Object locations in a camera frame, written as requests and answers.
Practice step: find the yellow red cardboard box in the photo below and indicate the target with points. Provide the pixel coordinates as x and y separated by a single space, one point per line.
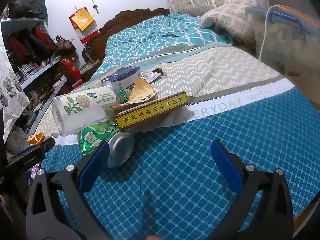
142 113

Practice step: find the orange red hanging bags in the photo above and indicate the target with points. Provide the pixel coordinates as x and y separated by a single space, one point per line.
83 24

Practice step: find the crushed green drink can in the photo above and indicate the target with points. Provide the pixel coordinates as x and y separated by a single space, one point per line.
121 143

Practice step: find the red gift box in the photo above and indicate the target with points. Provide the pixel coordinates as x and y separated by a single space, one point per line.
71 72

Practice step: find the blue milk carton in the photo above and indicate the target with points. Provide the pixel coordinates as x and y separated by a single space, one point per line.
123 78

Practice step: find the clear plastic tea bottle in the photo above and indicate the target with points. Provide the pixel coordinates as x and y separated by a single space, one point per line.
74 111

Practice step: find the dark carved wooden headboard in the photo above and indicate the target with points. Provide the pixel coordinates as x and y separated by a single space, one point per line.
94 49

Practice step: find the beige round trash bin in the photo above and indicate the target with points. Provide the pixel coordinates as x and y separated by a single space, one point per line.
304 77

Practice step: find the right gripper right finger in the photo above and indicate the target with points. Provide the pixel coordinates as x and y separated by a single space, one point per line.
263 206

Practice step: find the clear storage box blue handle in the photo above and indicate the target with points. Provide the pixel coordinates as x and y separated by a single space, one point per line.
285 36

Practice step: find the teal white patterned quilt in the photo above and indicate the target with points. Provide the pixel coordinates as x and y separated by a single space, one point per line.
152 35

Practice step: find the cluttered clothes shelf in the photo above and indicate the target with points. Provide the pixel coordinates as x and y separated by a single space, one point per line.
30 76

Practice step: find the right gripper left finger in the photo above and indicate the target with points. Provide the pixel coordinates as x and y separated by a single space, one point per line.
46 218

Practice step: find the orange peel piece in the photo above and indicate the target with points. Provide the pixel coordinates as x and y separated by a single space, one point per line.
35 139

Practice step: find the red white snack wrapper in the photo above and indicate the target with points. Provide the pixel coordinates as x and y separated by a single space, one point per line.
152 75

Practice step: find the grey patterned pillow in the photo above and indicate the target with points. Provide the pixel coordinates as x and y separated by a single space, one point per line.
232 18

